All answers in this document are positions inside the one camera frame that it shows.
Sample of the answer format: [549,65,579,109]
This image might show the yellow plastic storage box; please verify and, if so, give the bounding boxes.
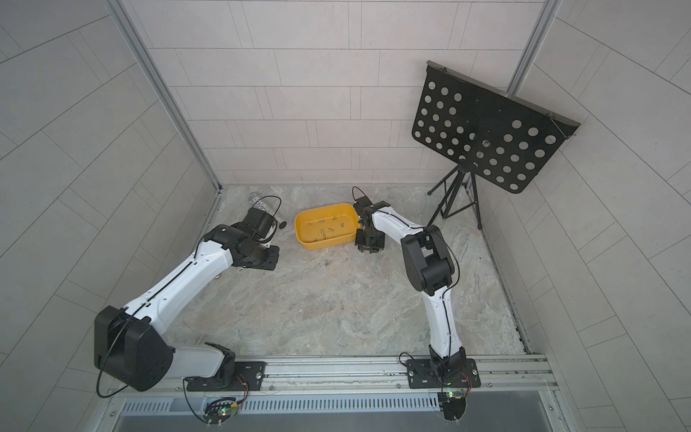
[294,203,359,251]

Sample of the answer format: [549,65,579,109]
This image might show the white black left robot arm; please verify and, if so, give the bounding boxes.
[94,225,280,392]

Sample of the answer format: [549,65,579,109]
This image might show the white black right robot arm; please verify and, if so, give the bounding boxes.
[354,196,466,372]

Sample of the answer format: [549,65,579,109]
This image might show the glittery silver tube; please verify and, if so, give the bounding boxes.
[248,192,287,230]

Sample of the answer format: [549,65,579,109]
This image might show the black music stand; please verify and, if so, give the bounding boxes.
[411,61,579,219]

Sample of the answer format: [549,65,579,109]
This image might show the left circuit board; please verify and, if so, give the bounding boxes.
[203,397,240,428]

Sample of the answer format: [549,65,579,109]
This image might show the circuit board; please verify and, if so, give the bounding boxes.
[437,392,467,421]
[203,397,240,428]

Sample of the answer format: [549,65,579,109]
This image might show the right circuit board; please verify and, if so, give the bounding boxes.
[437,392,467,421]

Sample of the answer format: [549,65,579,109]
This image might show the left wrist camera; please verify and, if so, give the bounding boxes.
[242,207,278,244]

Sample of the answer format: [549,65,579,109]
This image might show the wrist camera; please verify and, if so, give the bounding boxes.
[242,207,278,244]
[353,195,372,218]

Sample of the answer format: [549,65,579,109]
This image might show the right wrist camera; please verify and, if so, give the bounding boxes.
[353,195,372,218]

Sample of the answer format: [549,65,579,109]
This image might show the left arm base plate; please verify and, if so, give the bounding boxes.
[185,361,267,392]

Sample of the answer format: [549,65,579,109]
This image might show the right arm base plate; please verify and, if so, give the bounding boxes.
[403,357,482,390]

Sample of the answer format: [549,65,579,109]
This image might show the aluminium mounting rail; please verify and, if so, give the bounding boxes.
[107,355,557,401]

